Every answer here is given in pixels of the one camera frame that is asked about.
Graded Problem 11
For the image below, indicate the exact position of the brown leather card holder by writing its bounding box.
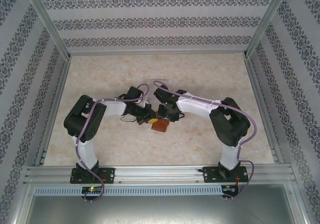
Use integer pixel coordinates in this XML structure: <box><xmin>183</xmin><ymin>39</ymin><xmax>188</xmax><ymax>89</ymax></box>
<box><xmin>150</xmin><ymin>118</ymin><xmax>171</xmax><ymax>134</ymax></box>

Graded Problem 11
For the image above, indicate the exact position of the clear plastic box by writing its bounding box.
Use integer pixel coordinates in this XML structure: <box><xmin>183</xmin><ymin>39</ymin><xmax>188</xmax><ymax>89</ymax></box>
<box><xmin>149</xmin><ymin>78</ymin><xmax>174</xmax><ymax>91</ymax></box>

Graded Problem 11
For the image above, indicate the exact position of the black controller board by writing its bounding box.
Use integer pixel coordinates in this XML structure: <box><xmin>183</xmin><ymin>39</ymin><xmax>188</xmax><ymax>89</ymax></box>
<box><xmin>221</xmin><ymin>183</ymin><xmax>241</xmax><ymax>201</ymax></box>
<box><xmin>80</xmin><ymin>185</ymin><xmax>105</xmax><ymax>203</ymax></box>

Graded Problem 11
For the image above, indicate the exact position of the grey metal sheet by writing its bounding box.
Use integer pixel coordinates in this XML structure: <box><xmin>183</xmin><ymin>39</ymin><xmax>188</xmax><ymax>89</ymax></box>
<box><xmin>24</xmin><ymin>195</ymin><xmax>307</xmax><ymax>224</ymax></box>

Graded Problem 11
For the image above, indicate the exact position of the purple cable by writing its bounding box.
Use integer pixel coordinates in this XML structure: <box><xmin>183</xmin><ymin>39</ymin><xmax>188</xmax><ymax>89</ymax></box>
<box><xmin>76</xmin><ymin>83</ymin><xmax>151</xmax><ymax>203</ymax></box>
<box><xmin>152</xmin><ymin>80</ymin><xmax>258</xmax><ymax>202</ymax></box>

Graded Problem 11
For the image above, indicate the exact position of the aluminium mounting rail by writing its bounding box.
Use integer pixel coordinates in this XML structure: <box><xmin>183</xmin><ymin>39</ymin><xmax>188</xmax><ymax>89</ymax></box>
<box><xmin>23</xmin><ymin>165</ymin><xmax>295</xmax><ymax>185</ymax></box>

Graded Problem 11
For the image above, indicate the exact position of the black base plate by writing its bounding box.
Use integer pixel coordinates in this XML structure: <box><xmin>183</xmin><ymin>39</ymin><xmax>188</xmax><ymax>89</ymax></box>
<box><xmin>202</xmin><ymin>166</ymin><xmax>248</xmax><ymax>184</ymax></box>
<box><xmin>71</xmin><ymin>167</ymin><xmax>116</xmax><ymax>184</ymax></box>

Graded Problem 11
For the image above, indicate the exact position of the slotted grey cable duct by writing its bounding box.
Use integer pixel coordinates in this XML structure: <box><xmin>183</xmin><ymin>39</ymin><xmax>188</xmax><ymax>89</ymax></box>
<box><xmin>33</xmin><ymin>185</ymin><xmax>224</xmax><ymax>196</ymax></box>

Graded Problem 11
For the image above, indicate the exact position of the aluminium side rail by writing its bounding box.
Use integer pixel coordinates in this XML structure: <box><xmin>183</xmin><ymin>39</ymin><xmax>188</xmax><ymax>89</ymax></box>
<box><xmin>244</xmin><ymin>57</ymin><xmax>285</xmax><ymax>164</ymax></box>
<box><xmin>34</xmin><ymin>57</ymin><xmax>73</xmax><ymax>167</ymax></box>

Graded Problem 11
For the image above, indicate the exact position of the aluminium frame post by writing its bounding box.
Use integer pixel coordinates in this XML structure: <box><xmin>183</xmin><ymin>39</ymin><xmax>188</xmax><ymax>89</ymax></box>
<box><xmin>23</xmin><ymin>0</ymin><xmax>72</xmax><ymax>62</ymax></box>
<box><xmin>243</xmin><ymin>0</ymin><xmax>293</xmax><ymax>59</ymax></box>

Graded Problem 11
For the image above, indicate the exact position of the aluminium frame bar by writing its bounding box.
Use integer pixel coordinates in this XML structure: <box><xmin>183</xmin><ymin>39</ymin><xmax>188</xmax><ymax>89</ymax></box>
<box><xmin>284</xmin><ymin>182</ymin><xmax>312</xmax><ymax>224</ymax></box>
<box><xmin>9</xmin><ymin>182</ymin><xmax>35</xmax><ymax>224</ymax></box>

